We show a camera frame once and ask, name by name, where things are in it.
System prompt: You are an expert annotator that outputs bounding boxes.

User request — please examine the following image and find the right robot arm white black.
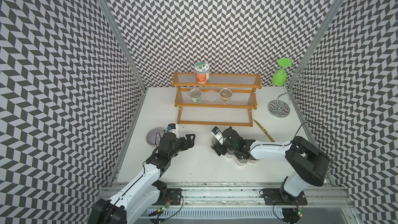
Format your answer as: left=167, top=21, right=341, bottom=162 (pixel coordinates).
left=211, top=127, right=330, bottom=205

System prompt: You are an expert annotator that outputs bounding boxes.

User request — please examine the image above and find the green label seed cup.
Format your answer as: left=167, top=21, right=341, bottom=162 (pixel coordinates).
left=189, top=88, right=202, bottom=104

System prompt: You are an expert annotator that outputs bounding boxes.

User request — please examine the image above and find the wooden two-tier shelf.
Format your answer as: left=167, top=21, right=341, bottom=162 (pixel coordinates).
left=172, top=72, right=262, bottom=127

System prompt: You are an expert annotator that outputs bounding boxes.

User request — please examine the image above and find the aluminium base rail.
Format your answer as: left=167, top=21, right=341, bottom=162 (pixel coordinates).
left=90, top=181, right=355, bottom=224

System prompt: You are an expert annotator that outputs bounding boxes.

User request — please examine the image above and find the green plastic wine glass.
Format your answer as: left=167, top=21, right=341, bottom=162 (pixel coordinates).
left=272, top=58, right=292, bottom=87

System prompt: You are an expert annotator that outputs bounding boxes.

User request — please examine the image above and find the tall seed jar orange label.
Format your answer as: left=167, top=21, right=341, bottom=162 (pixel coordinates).
left=194, top=62, right=210, bottom=84

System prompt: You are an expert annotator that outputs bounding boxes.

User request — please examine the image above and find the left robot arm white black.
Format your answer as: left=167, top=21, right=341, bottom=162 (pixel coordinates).
left=88, top=131, right=195, bottom=224

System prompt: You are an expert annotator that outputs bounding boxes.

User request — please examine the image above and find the lilac bowl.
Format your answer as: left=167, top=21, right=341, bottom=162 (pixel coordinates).
left=146, top=128, right=164, bottom=147

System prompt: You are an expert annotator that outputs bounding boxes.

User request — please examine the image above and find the clear plastic lid on shelf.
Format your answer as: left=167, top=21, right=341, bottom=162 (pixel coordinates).
left=205, top=90, right=218, bottom=102

